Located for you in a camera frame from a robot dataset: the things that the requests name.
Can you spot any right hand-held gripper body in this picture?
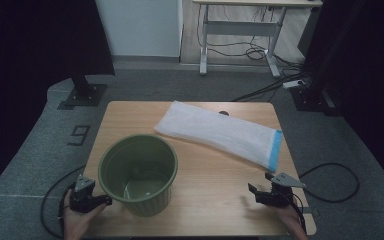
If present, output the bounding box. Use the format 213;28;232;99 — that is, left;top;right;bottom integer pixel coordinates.
255;172;307;208

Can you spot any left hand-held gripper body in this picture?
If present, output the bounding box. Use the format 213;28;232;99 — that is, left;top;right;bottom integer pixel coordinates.
69;174;100;214

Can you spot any green plastic trash bin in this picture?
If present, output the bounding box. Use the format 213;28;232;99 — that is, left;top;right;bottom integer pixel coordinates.
97;133;179;218

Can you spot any white blue-banded trash bag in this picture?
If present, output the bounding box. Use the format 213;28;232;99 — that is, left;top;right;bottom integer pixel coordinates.
154;100;284;173

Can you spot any person's right hand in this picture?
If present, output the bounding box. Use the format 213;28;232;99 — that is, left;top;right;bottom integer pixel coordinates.
270;199;303;234

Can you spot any person's left hand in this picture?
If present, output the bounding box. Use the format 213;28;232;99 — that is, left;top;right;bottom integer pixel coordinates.
62;190;108;240

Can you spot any white power strip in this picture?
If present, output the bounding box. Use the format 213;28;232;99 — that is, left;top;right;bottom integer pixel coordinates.
282;79;306;90

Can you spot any white-legged wooden desk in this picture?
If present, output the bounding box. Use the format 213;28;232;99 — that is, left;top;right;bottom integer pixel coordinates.
192;0;324;79

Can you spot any dark curtain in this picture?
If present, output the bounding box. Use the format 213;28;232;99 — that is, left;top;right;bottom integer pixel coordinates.
0;0;116;201
304;0;384;198

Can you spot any white partition panel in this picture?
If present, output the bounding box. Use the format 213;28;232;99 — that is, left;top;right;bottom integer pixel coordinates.
94;0;184;58

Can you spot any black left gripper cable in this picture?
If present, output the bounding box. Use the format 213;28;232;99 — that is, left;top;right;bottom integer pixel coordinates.
40;164;88;240

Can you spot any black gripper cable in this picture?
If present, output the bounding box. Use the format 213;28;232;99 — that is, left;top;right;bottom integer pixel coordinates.
286;162;361;234
40;164;88;240

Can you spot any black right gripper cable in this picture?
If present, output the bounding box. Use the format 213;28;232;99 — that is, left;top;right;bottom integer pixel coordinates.
286;162;361;234

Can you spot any black stand with base plate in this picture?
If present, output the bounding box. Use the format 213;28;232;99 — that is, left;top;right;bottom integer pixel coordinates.
63;71;109;108
290;0;343;117

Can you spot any tangle of black floor cables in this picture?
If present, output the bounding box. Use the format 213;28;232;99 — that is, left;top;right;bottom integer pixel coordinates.
196;4;311;103

